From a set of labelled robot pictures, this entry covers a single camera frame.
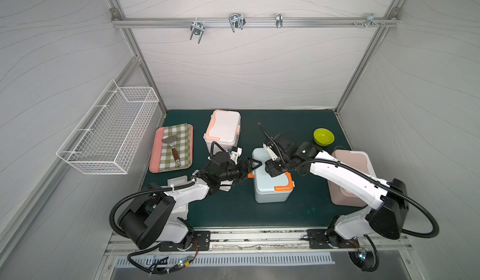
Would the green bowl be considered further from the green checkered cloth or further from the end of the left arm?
the green checkered cloth

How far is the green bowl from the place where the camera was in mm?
1036

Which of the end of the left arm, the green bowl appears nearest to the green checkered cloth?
the end of the left arm

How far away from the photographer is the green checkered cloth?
97 cm
